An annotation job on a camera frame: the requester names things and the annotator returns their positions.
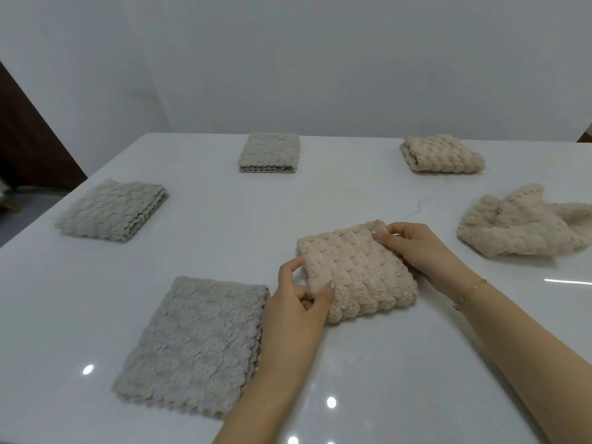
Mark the white cabinet with wooden base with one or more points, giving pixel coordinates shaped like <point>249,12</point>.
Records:
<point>7,198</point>

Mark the dark brown wooden door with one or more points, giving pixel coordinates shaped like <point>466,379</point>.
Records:
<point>32,147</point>

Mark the person's right forearm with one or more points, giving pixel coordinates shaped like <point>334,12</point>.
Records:
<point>532,346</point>

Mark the person's left hand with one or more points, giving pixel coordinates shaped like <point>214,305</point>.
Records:
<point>291,332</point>

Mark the taupe fluffy towel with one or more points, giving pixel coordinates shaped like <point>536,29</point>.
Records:
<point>270,150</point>
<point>111,210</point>

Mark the beige fluffy towel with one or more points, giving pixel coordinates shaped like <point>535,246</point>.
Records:
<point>360,272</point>
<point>518,226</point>
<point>439,154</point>

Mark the white glossy table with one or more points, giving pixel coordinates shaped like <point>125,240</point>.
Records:
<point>208,235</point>

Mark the blue-grey fluffy towel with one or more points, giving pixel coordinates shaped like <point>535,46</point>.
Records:
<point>194,342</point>

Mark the person's right hand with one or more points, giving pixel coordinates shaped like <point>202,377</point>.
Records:
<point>430,254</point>

